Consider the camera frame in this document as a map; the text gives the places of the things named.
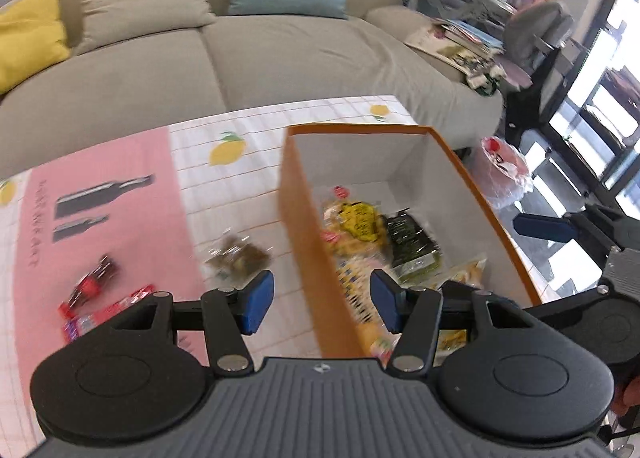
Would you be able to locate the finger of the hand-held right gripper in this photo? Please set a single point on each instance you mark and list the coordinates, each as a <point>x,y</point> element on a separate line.
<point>540,227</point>
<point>612,218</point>

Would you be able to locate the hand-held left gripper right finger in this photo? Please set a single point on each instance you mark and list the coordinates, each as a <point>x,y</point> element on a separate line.
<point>387,298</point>

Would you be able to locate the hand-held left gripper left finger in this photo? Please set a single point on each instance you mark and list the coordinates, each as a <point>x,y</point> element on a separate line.
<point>257,298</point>

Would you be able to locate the white checkered snack packet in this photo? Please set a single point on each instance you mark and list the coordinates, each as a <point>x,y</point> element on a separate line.
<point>357,288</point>

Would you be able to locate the green seaweed packet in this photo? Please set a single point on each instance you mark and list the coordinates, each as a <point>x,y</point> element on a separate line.
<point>412,245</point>

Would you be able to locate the yellow snack packet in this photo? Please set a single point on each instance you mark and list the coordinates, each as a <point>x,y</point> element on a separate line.
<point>355,225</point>

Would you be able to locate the orange cardboard box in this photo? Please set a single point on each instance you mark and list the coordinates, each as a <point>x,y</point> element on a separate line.
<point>305,218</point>

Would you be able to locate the red sausage packet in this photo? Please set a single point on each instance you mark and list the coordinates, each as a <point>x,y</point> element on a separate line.
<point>92,283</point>
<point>107,313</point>

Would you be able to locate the person's right hand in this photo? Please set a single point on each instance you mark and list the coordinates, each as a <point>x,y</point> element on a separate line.
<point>621,400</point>

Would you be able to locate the brown dried snack packet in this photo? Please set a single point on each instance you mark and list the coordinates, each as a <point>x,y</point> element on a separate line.
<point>237,258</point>

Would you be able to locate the pink plastic bag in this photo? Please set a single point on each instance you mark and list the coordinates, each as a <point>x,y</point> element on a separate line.
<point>502,168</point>

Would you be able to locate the black garment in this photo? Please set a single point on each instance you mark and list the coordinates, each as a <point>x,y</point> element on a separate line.
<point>537,93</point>

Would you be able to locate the green and white bag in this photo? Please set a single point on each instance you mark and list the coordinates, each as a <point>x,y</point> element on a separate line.
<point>485,81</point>

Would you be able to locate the grey office chair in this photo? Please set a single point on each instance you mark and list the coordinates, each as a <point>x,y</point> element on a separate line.
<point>535,31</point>

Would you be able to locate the stack of magazines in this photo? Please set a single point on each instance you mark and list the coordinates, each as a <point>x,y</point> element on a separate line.
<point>460,41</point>

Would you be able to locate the beige sofa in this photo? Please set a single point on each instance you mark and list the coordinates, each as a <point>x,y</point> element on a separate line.
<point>300,63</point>

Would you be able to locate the yellow pillow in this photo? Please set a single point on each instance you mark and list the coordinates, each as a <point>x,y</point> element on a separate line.
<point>27,38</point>

